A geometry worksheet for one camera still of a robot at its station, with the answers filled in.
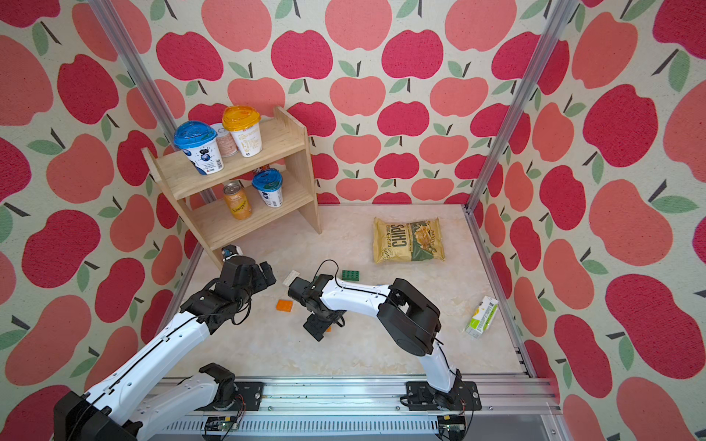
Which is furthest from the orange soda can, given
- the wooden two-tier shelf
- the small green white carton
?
the small green white carton

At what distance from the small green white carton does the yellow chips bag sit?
0.20 metres

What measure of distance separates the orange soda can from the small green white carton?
31.8 inches
